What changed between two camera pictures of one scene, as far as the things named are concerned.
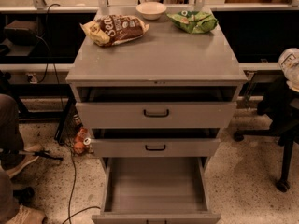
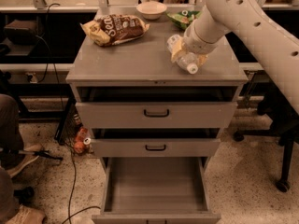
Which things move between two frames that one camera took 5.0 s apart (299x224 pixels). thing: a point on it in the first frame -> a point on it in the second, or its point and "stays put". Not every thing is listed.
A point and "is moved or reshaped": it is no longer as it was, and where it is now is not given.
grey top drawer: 156,107 stays put
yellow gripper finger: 293,85 -> 200,37
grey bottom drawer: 156,190 stays put
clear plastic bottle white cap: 289,64 is moved or reshaped
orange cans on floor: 81,141 stays put
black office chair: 280,104 stays put
